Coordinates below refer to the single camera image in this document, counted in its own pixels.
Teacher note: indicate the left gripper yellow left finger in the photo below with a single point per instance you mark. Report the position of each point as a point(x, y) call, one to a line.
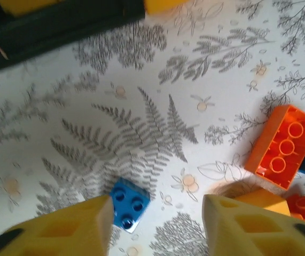
point(61, 234)

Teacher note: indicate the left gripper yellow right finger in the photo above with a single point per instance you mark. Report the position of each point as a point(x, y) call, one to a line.
point(248, 234)

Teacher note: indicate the yellow lego brick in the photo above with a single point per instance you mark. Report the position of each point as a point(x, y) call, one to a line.
point(26, 5)
point(269, 204)

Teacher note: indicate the yellow plastic bin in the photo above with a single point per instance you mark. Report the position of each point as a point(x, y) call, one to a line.
point(163, 5)

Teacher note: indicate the black plastic bin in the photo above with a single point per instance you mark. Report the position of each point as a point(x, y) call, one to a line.
point(48, 32)

